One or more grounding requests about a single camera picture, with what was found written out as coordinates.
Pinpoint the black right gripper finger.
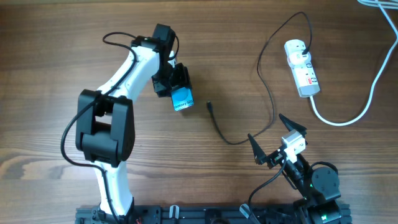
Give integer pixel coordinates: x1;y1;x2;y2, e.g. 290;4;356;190
248;134;267;165
279;113;307;137

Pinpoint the teal screen smartphone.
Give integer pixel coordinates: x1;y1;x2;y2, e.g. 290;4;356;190
171;87;194;111

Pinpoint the black USB charger cable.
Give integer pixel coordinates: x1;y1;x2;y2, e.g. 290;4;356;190
206;11;313;146

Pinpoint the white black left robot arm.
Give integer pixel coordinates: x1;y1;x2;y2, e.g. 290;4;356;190
72;24;194;223

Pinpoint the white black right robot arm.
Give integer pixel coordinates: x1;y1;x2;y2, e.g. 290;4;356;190
248;114;343;223

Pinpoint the white power strip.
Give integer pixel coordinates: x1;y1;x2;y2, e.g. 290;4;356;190
284;39;320;98

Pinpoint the white power strip cord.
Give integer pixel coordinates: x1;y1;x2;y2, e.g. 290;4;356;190
309;0;398;127

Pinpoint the black left camera cable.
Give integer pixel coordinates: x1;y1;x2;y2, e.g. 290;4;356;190
60;31;139;224

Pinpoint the black camera cable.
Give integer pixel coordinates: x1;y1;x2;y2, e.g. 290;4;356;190
60;31;139;224
248;155;287;224

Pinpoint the black right camera cable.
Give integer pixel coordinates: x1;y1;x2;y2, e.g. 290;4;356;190
248;155;287;224

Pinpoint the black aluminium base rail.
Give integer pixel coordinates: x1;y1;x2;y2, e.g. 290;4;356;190
75;204;353;224

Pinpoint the white cables top right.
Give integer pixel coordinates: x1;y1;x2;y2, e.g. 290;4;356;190
356;0;398;10

